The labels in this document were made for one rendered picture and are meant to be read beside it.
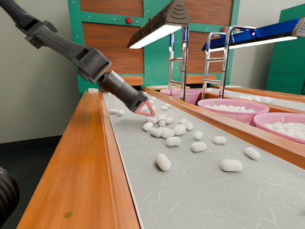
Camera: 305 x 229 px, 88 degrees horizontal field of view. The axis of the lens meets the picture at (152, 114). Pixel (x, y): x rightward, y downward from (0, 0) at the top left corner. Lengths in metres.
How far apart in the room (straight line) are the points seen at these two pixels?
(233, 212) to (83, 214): 0.18
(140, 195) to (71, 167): 0.12
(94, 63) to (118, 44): 0.82
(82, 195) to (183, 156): 0.20
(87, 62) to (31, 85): 1.75
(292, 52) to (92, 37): 2.87
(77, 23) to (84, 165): 1.09
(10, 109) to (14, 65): 0.47
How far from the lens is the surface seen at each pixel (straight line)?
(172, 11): 0.54
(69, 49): 0.56
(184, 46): 0.80
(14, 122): 2.33
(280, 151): 0.41
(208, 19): 1.62
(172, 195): 0.25
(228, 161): 0.31
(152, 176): 0.28
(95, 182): 0.24
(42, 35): 0.73
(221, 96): 0.95
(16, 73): 2.22
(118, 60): 1.27
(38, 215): 0.23
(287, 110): 0.77
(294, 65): 3.28
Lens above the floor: 0.91
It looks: 16 degrees down
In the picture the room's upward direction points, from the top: straight up
